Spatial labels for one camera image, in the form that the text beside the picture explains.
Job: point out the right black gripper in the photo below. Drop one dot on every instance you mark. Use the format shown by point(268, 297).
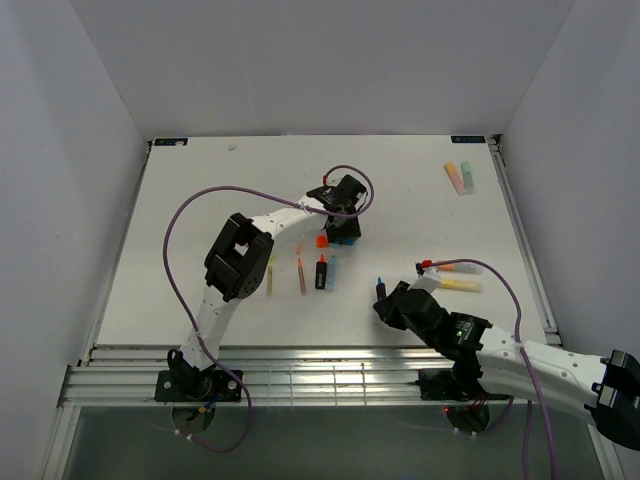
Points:
point(391, 304)

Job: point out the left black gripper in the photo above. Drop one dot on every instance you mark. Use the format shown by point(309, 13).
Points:
point(343, 233)

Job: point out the black blue-capped highlighter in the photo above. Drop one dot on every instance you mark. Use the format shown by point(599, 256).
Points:
point(380, 290)

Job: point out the orange highlighter cap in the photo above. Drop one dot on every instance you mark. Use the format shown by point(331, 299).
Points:
point(321, 242)

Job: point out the black orange-capped highlighter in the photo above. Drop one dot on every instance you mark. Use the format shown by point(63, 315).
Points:
point(321, 273)

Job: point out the thin orange highlighter pen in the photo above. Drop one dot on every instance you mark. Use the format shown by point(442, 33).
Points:
point(301, 276)

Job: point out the thin yellow highlighter pen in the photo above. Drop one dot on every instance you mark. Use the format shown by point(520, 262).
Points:
point(270, 277)

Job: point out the pastel yellow highlighter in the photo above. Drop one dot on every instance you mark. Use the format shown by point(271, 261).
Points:
point(461, 285)

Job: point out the pastel coral highlighter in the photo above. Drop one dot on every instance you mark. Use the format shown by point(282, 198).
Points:
point(461, 267)

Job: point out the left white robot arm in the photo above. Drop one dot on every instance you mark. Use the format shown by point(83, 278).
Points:
point(238, 259)

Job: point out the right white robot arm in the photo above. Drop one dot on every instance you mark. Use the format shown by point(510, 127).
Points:
point(488, 363)

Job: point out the pastel orange highlighter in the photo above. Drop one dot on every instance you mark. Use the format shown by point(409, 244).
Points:
point(455, 178)

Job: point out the pastel green highlighter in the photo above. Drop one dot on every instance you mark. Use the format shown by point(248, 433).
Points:
point(467, 174)

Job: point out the left blue corner label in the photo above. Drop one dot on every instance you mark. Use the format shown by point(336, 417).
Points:
point(170, 142)

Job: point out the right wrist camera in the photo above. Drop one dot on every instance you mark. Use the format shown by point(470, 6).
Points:
point(429, 281)

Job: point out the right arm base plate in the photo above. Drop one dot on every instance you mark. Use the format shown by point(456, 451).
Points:
point(454, 384)

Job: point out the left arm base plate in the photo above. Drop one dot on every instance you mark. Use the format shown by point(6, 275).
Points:
point(211, 385)

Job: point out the aluminium frame rails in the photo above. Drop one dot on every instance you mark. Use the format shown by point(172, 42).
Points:
point(272, 377)

